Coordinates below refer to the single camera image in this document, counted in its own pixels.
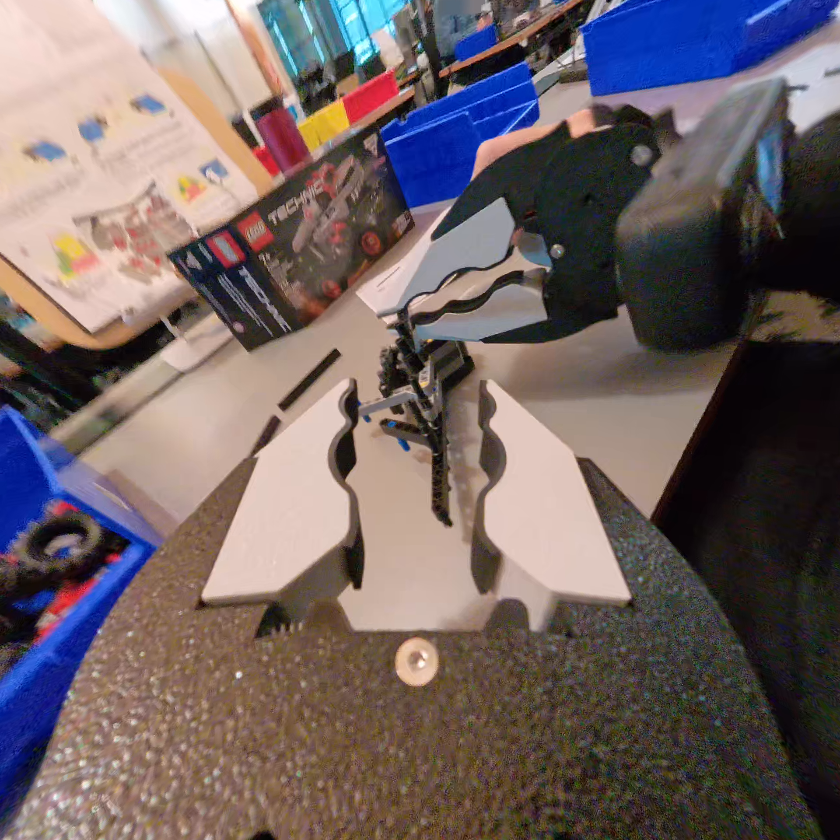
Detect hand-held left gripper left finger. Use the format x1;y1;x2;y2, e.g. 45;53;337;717
201;377;365;608

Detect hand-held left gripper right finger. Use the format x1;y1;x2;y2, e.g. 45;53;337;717
471;379;632;632

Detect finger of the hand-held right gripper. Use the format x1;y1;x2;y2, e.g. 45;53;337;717
410;268;550;345
381;197;552;317

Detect grey black toy brick chassis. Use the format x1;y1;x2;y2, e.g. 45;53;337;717
357;308;476;457

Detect long black pinned brick beam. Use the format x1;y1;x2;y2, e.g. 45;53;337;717
428;394;455;528

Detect person's right hand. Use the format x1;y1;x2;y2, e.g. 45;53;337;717
471;108;631;182

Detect white instruction booklet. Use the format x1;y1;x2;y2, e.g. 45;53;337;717
356;226;460;316

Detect blue divided bin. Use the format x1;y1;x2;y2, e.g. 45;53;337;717
381;62;540;210

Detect medium black brick beam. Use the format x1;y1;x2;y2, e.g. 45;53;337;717
277;348;342;412

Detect black toy set box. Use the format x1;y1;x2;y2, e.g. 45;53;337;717
167;128;416;352

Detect red bin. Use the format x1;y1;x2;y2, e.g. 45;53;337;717
341;69;401;123

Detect white stand base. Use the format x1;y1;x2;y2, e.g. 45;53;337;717
161;322;234;371

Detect yellow bin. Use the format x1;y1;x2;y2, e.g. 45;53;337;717
298;101;350;151

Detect large blue bin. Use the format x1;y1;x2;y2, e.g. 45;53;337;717
583;0;840;118

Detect small blue bin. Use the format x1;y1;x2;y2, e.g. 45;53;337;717
455;26;500;61

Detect maroon tumbler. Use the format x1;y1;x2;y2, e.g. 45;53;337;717
256;108;311;173

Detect person's dark clothed legs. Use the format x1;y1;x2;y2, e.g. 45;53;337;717
656;341;840;840

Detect pile of toy brick parts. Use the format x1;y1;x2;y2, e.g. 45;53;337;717
0;502;132;664

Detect blue parts bin with tag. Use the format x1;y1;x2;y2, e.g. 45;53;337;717
0;406;155;815

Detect instruction poster on board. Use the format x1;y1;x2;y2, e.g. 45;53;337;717
0;0;273;350

